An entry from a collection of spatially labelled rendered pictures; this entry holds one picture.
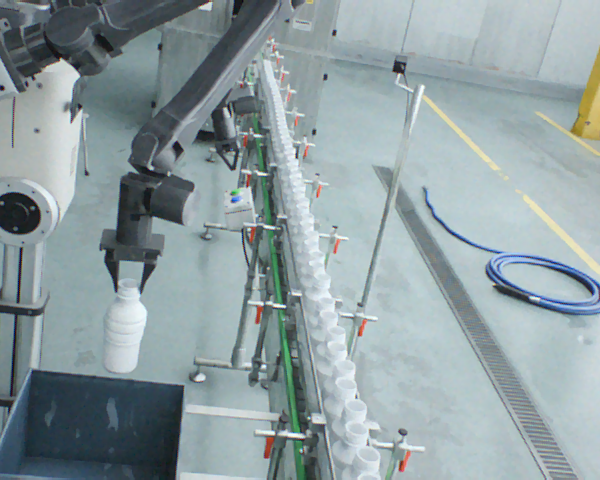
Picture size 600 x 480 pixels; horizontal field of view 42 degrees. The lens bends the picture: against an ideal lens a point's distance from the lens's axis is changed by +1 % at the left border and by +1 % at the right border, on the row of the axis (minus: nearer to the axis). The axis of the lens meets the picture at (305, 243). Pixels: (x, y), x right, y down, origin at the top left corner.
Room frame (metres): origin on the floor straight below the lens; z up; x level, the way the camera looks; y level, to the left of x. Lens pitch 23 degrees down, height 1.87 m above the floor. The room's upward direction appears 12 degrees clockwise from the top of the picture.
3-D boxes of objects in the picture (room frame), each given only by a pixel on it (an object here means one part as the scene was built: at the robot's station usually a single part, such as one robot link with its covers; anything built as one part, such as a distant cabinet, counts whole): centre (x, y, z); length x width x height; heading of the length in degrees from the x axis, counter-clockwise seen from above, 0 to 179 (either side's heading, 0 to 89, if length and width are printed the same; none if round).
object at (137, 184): (1.16, 0.28, 1.41); 0.07 x 0.06 x 0.07; 75
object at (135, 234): (1.16, 0.28, 1.35); 0.10 x 0.07 x 0.07; 102
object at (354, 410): (1.06, -0.13, 1.08); 0.06 x 0.06 x 0.17
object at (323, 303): (1.41, -0.07, 1.08); 0.06 x 0.06 x 0.17
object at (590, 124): (9.91, -3.22, 0.55); 0.40 x 0.40 x 1.10; 10
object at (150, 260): (1.16, 0.27, 1.28); 0.07 x 0.07 x 0.09; 12
